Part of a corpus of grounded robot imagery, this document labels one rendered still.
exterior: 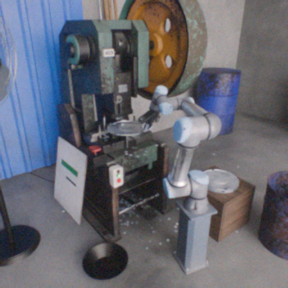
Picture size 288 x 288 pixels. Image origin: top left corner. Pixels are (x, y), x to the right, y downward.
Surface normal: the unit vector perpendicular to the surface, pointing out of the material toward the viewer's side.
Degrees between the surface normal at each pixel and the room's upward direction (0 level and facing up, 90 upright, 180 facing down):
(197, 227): 90
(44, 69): 90
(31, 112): 90
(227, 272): 0
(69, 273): 0
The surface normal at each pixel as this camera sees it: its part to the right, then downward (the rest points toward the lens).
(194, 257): 0.39, 0.37
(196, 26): 0.59, 0.00
